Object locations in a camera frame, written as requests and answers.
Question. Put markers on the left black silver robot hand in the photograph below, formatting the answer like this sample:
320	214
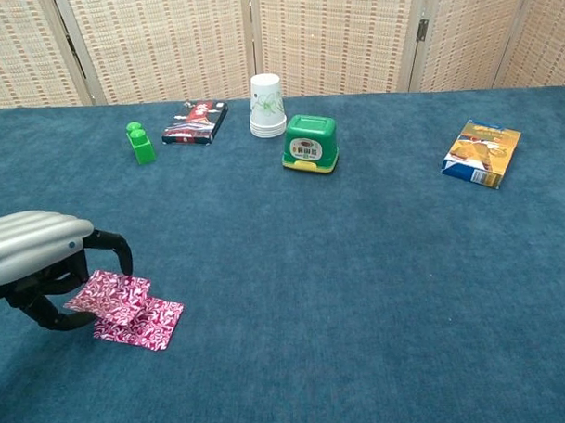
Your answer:
33	243

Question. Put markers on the white paper cups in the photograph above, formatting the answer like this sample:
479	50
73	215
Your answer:
266	105

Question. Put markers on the green toy brick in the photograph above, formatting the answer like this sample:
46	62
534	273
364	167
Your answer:
143	149

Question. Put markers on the black screen hinge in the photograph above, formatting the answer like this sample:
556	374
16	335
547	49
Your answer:
73	51
423	30

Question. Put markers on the dark red printed box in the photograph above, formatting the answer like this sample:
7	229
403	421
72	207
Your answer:
193	124

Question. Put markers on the woven folding screen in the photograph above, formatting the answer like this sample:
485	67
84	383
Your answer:
165	39

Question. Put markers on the blue felt table cover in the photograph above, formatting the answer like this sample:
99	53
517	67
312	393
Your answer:
313	289

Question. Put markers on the green container with yellow base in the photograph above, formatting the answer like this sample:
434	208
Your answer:
310	136

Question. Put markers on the yellow blue snack box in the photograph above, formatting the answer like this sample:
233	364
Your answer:
482	151

